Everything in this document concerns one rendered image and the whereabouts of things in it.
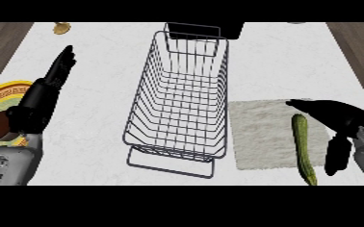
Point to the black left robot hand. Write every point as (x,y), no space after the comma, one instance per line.
(37,102)

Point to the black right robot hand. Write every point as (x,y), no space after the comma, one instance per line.
(339,115)

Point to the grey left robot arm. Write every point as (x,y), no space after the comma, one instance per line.
(17,160)

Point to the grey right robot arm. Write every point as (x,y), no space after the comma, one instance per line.
(358,154)

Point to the green squash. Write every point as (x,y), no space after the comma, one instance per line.
(304,147)

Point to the beige placemat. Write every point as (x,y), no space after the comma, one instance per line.
(270,134)

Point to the yellow patterned plate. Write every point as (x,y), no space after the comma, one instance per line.
(12,109)

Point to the small tan object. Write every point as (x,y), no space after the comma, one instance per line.
(61,28)

